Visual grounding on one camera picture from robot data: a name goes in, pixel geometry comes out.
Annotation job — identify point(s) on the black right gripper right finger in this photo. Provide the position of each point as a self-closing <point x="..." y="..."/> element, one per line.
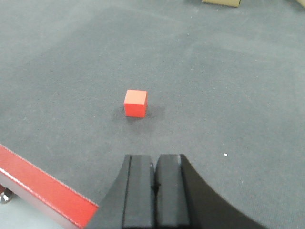
<point x="185" y="201"/>

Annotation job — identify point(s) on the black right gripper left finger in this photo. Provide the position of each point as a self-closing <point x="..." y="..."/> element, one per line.
<point x="129" y="203"/>

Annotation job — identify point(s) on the red magnetic cube block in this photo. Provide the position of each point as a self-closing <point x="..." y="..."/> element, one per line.
<point x="135" y="103"/>

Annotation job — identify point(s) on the red metal work table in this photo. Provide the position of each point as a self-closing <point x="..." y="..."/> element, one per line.
<point x="55" y="199"/>

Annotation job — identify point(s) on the dark grey table mat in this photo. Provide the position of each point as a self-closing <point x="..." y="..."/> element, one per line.
<point x="226" y="87"/>

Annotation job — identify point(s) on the tan cardboard box corner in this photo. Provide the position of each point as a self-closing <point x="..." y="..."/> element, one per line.
<point x="230" y="3"/>

